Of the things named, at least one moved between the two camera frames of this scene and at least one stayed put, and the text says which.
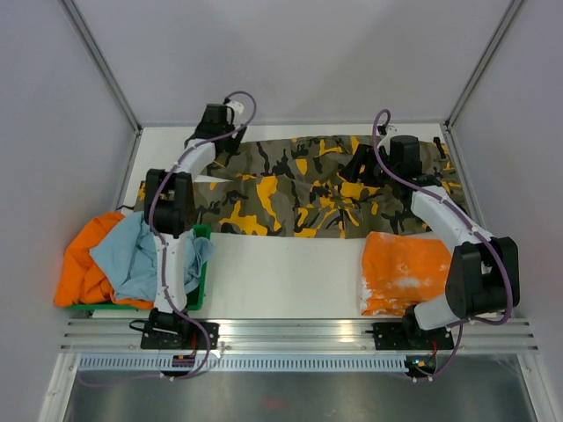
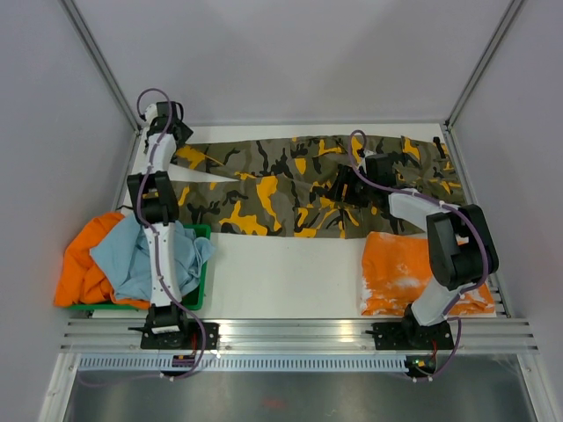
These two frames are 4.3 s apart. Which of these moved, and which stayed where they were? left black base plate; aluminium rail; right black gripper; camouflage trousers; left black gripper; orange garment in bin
Moved: right black gripper; left black gripper
Stayed: camouflage trousers; left black base plate; orange garment in bin; aluminium rail
